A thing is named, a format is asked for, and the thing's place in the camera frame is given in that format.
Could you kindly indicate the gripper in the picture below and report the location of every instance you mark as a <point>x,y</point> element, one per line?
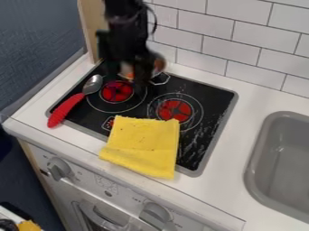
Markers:
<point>125,45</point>

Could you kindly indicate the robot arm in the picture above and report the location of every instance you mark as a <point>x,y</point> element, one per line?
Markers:
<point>125,12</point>

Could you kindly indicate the silver pot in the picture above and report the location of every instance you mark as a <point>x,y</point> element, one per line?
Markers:
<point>157,72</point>

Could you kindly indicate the yellow cloth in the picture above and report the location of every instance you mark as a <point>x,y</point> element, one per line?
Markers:
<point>140,147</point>

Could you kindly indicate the wooden board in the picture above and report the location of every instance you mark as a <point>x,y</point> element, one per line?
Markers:
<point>89,27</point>

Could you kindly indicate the toy stove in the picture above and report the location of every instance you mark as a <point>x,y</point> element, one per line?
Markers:
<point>201,108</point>

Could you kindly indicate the toy sink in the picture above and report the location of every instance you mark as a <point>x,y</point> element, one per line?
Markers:
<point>281,168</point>

